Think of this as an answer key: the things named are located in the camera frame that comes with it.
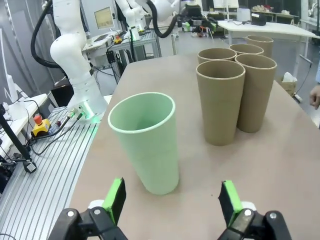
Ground black bag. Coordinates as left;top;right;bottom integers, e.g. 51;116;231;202
251;13;267;26

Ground tall brown cup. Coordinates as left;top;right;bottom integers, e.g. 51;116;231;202
197;47;238;66
234;53;278;133
229;43;265;56
245;34;274;59
195;59;246;147

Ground black cables with plugs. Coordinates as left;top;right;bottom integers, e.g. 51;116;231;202
27;108;85;151

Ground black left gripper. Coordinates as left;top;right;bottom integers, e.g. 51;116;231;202
183;17;218;40

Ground black corrugated cable hose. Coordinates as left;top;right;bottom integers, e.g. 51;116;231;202
30;0;70;70
146;0;181;39

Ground black computer case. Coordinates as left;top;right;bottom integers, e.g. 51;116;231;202
51;83;75;107

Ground black camera stand pole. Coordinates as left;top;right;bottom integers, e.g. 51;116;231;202
0;102;38;174

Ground person's right hand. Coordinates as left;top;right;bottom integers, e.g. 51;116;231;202
309;84;320;111

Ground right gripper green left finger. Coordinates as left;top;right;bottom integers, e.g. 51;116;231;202
49;177;127;240

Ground white table with round leg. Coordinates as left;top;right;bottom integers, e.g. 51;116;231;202
217;19;320;66

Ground tall light green cup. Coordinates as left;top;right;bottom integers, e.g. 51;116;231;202
107;92;181;196

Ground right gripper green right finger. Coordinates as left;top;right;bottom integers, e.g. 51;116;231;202
217;179;293;240

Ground ribbed aluminium platform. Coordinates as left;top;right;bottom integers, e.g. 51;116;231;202
0;106;101;240

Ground cardboard box with white tissue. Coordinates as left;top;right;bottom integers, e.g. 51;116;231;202
281;71;298;97

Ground small white desk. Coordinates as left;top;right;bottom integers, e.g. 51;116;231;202
0;93;48;151

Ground lit computer monitor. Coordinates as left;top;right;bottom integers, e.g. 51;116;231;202
94;6;116;30

